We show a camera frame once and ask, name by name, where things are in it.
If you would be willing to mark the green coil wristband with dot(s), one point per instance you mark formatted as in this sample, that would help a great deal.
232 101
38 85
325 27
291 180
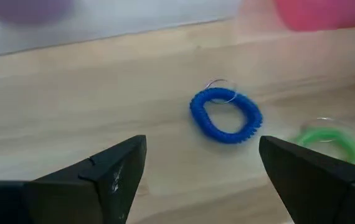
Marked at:
352 146

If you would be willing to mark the large clear plastic bin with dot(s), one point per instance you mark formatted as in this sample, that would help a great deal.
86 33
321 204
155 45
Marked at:
118 18

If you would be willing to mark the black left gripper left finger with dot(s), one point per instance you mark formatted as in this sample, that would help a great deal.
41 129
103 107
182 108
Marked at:
71 193

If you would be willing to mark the blue coil wristband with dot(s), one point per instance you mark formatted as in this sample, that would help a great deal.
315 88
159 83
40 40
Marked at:
202 121

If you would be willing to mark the purple sports bottle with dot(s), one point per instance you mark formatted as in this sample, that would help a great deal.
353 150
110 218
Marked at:
25 9

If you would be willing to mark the pink plastic bin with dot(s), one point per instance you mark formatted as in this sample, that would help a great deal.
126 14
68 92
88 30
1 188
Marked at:
320 12

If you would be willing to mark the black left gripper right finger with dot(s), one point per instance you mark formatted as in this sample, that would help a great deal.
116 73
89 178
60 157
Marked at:
320 186

